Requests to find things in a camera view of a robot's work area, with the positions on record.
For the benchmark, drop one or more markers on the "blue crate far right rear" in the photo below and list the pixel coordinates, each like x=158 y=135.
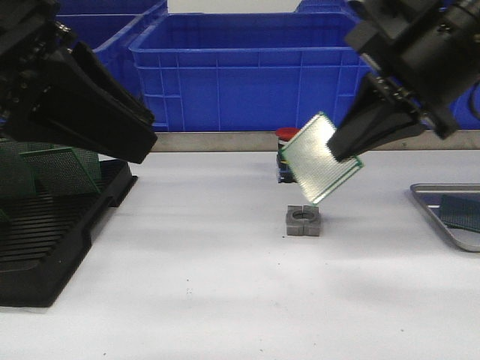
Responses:
x=324 y=6

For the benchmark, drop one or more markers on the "steel shelf frame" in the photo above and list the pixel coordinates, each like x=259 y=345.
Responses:
x=266 y=141

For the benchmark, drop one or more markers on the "metal tray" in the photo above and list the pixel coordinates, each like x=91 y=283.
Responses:
x=428 y=196

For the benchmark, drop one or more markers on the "blue plastic crate right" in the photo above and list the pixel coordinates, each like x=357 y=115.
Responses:
x=462 y=112

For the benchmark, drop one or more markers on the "black slotted board rack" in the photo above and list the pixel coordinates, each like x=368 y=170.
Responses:
x=48 y=237

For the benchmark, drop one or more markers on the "blue crate far left rear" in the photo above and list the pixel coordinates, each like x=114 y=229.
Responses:
x=105 y=7

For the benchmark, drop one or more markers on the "blue plastic crate left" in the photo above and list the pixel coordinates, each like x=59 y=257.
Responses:
x=109 y=36

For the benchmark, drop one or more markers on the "blue plastic crate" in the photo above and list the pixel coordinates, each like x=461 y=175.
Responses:
x=462 y=112
x=109 y=36
x=246 y=72

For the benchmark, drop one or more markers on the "green perfboard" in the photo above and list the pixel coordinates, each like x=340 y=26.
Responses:
x=459 y=212
x=312 y=163
x=60 y=172
x=17 y=179
x=90 y=161

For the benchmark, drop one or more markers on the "grey metal clamp block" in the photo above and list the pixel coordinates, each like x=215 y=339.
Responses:
x=303 y=220

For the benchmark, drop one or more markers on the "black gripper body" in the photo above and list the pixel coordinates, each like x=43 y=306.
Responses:
x=428 y=49
x=30 y=34

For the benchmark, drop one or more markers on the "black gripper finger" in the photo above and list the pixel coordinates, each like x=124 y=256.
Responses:
x=100 y=102
x=379 y=115
x=55 y=107

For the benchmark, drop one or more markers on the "blue plastic crate centre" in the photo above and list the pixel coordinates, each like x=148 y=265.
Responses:
x=246 y=72

